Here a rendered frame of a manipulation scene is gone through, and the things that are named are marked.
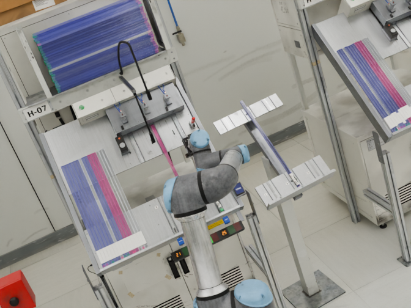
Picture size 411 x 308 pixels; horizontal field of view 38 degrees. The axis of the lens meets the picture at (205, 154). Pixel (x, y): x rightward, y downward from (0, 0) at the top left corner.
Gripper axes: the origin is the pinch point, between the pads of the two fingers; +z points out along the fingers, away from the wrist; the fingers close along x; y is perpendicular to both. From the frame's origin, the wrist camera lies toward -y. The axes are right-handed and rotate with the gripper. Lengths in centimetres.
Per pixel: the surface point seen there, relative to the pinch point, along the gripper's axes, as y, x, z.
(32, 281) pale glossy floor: -20, 115, 165
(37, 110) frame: 48, 56, 6
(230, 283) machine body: -65, 3, 47
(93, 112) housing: 36.5, 33.5, 3.0
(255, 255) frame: -56, -12, 31
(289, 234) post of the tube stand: -53, -29, 18
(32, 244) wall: 5, 109, 195
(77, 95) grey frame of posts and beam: 47, 37, 6
